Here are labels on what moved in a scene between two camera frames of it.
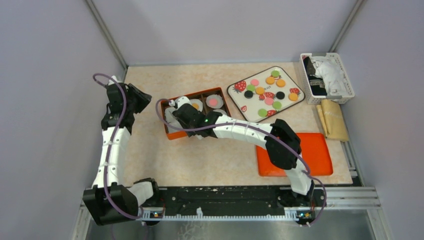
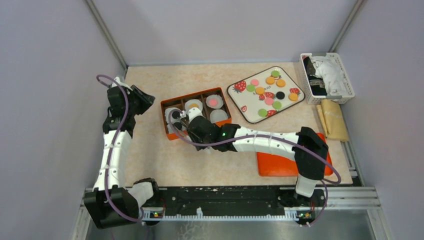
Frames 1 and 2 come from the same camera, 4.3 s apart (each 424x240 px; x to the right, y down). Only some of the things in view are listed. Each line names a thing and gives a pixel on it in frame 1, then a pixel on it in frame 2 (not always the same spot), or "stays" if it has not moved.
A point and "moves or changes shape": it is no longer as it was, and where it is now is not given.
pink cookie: (213, 102) stays
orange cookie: (196, 105) stays
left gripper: (144, 98) stays
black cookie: (248, 94) moves or changes shape
